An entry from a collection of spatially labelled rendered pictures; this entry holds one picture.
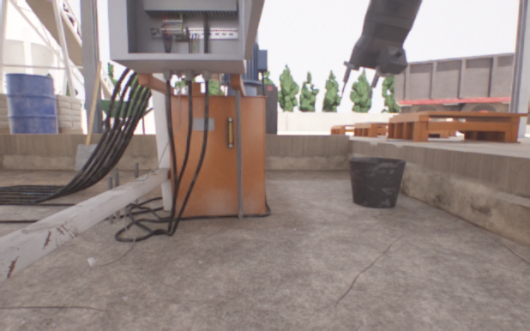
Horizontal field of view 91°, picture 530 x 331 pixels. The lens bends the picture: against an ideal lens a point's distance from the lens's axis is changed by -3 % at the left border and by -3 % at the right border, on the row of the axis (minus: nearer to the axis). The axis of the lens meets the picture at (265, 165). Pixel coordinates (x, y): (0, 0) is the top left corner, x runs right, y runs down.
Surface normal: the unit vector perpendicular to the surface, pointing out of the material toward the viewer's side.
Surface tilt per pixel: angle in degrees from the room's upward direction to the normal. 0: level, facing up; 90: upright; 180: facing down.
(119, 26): 90
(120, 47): 90
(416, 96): 90
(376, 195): 98
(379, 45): 111
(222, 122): 90
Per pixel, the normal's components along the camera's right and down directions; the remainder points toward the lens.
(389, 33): 0.07, 0.63
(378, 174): -0.29, 0.26
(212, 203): 0.11, 0.13
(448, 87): -0.52, 0.11
